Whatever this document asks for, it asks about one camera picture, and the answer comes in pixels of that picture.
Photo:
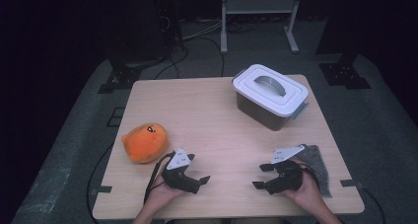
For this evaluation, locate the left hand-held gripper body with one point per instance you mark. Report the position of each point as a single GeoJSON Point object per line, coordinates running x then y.
{"type": "Point", "coordinates": [180, 181]}

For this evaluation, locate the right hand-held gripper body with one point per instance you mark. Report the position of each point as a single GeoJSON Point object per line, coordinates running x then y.
{"type": "Point", "coordinates": [289, 178]}

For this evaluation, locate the grey fluffy cloth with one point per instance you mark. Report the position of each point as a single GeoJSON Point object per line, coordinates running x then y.
{"type": "Point", "coordinates": [317, 164]}

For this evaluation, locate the orange plush toy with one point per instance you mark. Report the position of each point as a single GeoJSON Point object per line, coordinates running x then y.
{"type": "Point", "coordinates": [144, 145]}

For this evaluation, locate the grey transparent storage box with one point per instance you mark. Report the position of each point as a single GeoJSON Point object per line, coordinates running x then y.
{"type": "Point", "coordinates": [259, 115]}

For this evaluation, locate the plastic container with white lid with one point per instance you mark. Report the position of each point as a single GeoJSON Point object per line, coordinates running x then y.
{"type": "Point", "coordinates": [289, 95]}

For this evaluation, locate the person's right hand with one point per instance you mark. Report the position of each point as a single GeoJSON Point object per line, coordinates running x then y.
{"type": "Point", "coordinates": [309, 194]}

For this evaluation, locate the black stand base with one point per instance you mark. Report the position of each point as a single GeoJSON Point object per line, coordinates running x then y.
{"type": "Point", "coordinates": [121, 77]}
{"type": "Point", "coordinates": [345, 76]}

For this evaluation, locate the dark equipment stand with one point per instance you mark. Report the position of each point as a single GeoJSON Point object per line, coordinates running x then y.
{"type": "Point", "coordinates": [171, 20]}

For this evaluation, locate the white metal stand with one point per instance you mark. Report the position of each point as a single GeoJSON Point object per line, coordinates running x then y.
{"type": "Point", "coordinates": [259, 6]}

